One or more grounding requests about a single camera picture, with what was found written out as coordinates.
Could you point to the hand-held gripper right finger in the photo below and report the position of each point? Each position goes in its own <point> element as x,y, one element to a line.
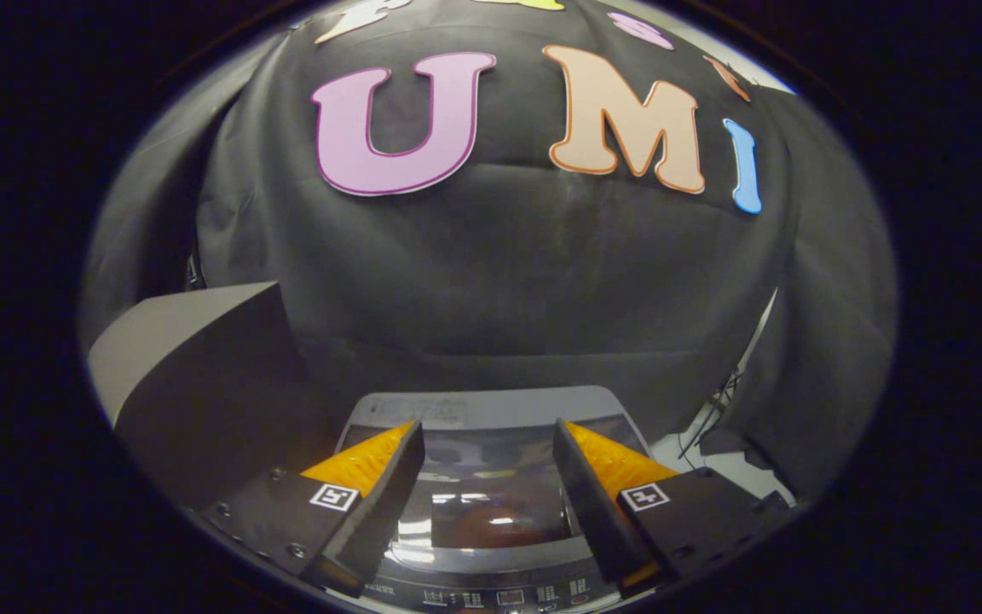
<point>593,503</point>

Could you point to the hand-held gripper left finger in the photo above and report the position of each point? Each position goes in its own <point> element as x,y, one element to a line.
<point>380,503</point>

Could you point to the dark washing machine lid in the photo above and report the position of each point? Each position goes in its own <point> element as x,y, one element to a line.
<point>491,465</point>

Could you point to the grey washing machine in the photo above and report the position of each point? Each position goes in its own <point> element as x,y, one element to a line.
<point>491,405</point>

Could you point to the black light stand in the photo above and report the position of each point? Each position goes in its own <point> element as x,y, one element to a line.
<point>725,392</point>

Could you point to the grey cabinet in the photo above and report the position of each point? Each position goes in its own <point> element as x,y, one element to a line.
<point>201,375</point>

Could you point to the black backdrop cloth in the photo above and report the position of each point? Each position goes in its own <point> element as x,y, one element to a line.
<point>499,290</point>

